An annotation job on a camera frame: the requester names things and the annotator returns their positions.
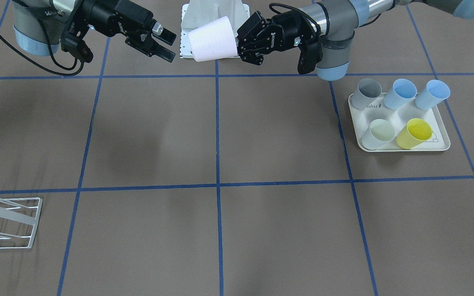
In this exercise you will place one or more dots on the grey plastic cup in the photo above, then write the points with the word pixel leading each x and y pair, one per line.
pixel 367 91

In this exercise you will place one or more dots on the cream plastic tray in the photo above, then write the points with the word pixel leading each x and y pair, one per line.
pixel 439 140

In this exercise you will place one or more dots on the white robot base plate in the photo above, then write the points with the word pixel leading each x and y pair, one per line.
pixel 197 13

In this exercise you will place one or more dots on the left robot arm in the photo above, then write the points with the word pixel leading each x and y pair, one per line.
pixel 323 32

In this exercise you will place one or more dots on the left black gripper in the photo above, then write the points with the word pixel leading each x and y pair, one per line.
pixel 292 25

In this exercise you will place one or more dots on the pink plastic cup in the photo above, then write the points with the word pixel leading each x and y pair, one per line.
pixel 213 41

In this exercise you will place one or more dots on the pale green plastic cup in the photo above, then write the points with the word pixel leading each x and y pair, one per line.
pixel 379 133

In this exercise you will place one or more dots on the light blue plastic cup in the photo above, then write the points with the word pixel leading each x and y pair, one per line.
pixel 402 91

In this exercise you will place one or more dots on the yellow plastic cup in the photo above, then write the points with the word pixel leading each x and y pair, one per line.
pixel 415 132

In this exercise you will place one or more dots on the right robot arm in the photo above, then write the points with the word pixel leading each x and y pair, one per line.
pixel 56 28

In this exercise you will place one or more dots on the white wire cup rack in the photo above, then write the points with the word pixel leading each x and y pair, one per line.
pixel 19 220

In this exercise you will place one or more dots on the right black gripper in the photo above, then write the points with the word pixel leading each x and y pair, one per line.
pixel 104 15

